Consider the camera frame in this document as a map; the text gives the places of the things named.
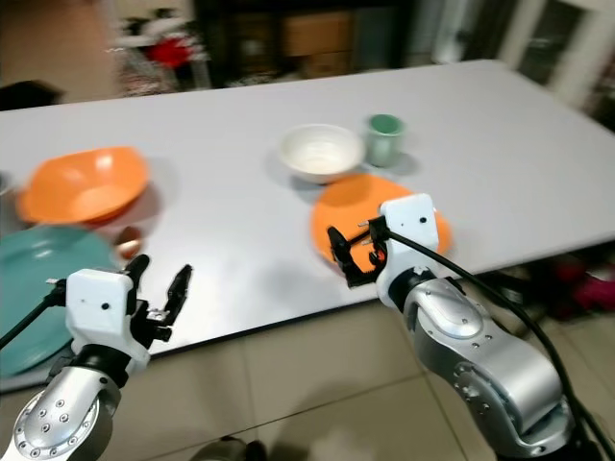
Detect copper coloured spoon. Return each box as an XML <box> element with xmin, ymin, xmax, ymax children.
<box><xmin>116</xmin><ymin>226</ymin><xmax>145</xmax><ymax>261</ymax></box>

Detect orange plate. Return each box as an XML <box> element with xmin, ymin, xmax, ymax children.
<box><xmin>309</xmin><ymin>173</ymin><xmax>454</xmax><ymax>277</ymax></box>

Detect white ribbed bowl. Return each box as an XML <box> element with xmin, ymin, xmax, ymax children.
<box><xmin>279</xmin><ymin>124</ymin><xmax>367</xmax><ymax>185</ymax></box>

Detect teal plate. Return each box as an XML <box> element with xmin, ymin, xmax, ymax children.
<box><xmin>0</xmin><ymin>225</ymin><xmax>127</xmax><ymax>378</ymax></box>

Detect orange bowl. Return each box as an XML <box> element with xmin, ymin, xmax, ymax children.
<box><xmin>15</xmin><ymin>146</ymin><xmax>151</xmax><ymax>227</ymax></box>

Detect mint green mug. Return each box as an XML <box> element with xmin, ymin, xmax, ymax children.
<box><xmin>364</xmin><ymin>113</ymin><xmax>406</xmax><ymax>169</ymax></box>

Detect dark robot foot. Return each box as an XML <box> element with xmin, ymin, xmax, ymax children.
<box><xmin>190</xmin><ymin>436</ymin><xmax>267</xmax><ymax>461</ymax></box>

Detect black chair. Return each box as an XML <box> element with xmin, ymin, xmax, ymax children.
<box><xmin>0</xmin><ymin>81</ymin><xmax>69</xmax><ymax>111</ymax></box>

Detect pink items under table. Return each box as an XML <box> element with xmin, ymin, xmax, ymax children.
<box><xmin>527</xmin><ymin>255</ymin><xmax>615</xmax><ymax>320</ymax></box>

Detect brown cardboard box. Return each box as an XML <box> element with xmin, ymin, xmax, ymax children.
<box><xmin>283</xmin><ymin>11</ymin><xmax>353</xmax><ymax>57</ymax></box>

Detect red household item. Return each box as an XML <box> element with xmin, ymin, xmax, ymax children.
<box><xmin>148</xmin><ymin>36</ymin><xmax>195</xmax><ymax>71</ymax></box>

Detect dark shelf cabinet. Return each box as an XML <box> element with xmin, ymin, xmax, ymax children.
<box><xmin>195</xmin><ymin>0</ymin><xmax>416</xmax><ymax>80</ymax></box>

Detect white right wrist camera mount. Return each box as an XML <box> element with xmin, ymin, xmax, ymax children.
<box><xmin>376</xmin><ymin>193</ymin><xmax>441</xmax><ymax>285</ymax></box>

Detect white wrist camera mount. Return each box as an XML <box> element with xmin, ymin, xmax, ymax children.
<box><xmin>64</xmin><ymin>268</ymin><xmax>138</xmax><ymax>358</ymax></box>
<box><xmin>376</xmin><ymin>193</ymin><xmax>441</xmax><ymax>285</ymax></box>

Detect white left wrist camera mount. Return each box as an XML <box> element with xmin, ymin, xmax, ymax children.
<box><xmin>64</xmin><ymin>268</ymin><xmax>138</xmax><ymax>358</ymax></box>

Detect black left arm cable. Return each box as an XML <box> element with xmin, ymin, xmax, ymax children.
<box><xmin>0</xmin><ymin>279</ymin><xmax>70</xmax><ymax>352</ymax></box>

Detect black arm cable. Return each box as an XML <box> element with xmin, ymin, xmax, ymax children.
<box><xmin>0</xmin><ymin>279</ymin><xmax>70</xmax><ymax>352</ymax></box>
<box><xmin>365</xmin><ymin>216</ymin><xmax>615</xmax><ymax>452</ymax></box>

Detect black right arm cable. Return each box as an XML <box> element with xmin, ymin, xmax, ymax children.
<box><xmin>365</xmin><ymin>216</ymin><xmax>615</xmax><ymax>452</ymax></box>

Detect white door frame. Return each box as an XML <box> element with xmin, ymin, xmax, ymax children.
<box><xmin>498</xmin><ymin>0</ymin><xmax>615</xmax><ymax>102</ymax></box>

